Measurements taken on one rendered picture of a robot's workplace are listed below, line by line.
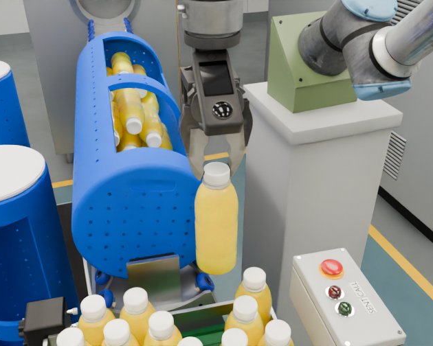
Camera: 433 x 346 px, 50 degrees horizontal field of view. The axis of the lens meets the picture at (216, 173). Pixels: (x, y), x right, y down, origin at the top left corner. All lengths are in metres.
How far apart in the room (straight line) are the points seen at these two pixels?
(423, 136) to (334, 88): 1.39
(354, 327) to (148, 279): 0.40
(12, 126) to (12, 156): 0.67
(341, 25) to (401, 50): 0.18
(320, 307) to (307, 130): 0.51
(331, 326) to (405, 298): 1.68
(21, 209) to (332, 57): 0.84
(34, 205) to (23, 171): 0.10
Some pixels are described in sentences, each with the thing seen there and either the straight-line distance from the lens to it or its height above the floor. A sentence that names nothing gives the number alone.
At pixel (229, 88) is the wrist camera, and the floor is 1.45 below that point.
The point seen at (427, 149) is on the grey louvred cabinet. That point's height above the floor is 0.49.
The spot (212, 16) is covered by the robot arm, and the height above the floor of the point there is 1.53.
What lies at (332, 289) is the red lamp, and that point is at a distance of 0.79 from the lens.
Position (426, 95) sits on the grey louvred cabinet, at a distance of 2.56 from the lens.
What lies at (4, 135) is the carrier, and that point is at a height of 0.81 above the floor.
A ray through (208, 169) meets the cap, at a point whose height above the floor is 1.31.
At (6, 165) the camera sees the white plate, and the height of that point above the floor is 1.04.
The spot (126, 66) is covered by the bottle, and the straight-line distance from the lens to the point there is 1.52.
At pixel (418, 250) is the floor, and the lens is 2.71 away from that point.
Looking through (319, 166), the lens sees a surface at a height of 1.03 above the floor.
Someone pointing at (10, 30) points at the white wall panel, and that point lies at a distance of 5.99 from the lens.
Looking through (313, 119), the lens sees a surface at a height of 1.15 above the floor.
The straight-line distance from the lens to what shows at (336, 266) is 0.83.
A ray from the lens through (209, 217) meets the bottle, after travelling 0.68.
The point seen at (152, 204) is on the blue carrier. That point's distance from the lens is 0.89.
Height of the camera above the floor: 1.67
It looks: 33 degrees down
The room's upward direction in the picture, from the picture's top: straight up
